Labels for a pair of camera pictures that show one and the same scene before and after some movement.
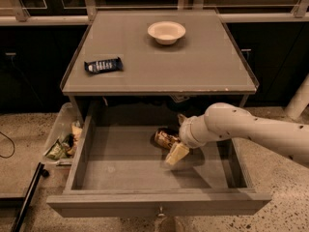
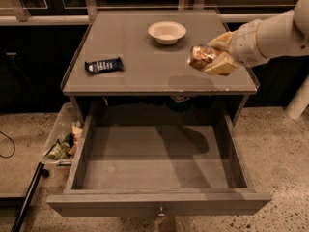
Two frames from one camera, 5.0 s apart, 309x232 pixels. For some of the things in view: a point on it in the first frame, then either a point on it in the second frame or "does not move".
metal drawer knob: (161, 215) does not move
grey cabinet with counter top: (154, 63) does not move
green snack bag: (61, 148) does not move
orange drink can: (165, 137) → (200, 56)
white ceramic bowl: (166, 32) does not move
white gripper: (185, 131) → (243, 44)
